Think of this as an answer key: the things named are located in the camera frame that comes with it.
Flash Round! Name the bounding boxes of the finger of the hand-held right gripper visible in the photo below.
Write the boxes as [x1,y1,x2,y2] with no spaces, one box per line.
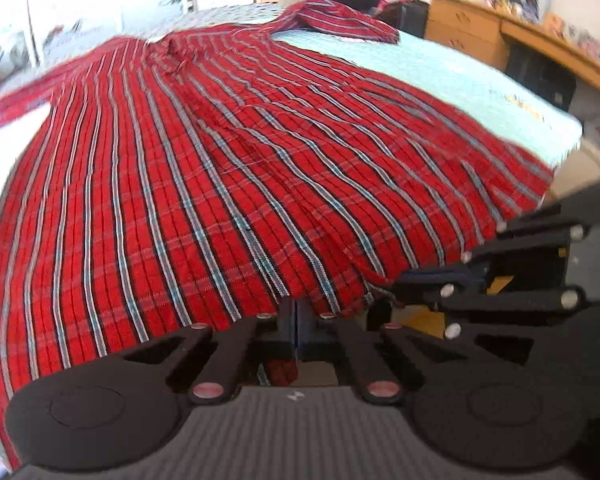
[399,211,588,285]
[391,280,588,345]

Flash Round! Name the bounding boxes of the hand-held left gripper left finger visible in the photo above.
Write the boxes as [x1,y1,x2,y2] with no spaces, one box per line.
[117,299,298,406]

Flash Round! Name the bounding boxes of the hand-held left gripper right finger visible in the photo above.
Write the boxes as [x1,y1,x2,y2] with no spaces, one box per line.
[299,301,471,406]

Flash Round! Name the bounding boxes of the red plaid shirt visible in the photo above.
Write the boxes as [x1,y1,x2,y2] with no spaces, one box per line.
[0,0,556,471]

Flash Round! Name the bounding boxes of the black desk chair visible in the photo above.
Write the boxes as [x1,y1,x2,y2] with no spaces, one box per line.
[505,40,578,111]

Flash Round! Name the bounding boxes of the wooden desk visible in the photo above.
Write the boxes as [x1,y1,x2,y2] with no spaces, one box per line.
[425,0,600,93]

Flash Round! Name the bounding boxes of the black armchair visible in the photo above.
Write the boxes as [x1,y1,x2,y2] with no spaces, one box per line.
[327,0,431,38]

